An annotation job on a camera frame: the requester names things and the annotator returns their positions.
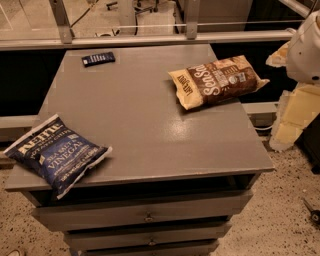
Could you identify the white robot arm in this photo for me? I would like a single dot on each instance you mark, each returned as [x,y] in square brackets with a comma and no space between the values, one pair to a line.
[309,31]

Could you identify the brown sea salt chip bag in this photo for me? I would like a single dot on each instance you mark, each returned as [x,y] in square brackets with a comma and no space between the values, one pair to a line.
[216,81]

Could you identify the middle grey drawer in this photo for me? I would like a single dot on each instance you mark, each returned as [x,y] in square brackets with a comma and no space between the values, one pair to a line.
[150,236]

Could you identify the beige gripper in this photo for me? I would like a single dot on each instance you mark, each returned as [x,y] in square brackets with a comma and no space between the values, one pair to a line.
[306,57]

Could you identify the grey drawer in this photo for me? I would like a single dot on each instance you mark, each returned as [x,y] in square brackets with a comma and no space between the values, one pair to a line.
[150,236]
[193,248]
[144,211]

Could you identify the blue salt vinegar chip bag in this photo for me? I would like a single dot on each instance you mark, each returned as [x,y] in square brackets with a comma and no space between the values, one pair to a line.
[57,154]

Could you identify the small dark blue snack packet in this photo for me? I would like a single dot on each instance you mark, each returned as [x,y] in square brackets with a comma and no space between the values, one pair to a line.
[98,58]

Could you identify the top grey drawer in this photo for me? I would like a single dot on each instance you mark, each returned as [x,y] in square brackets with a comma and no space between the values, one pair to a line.
[144,211]

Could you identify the grey metal railing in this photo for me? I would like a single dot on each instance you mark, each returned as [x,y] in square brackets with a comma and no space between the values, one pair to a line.
[71,24]

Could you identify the bottom grey drawer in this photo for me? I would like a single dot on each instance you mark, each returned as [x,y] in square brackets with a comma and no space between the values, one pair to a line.
[193,248]

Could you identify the grey drawer cabinet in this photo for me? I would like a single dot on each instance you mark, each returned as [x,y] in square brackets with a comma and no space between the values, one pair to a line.
[159,149]

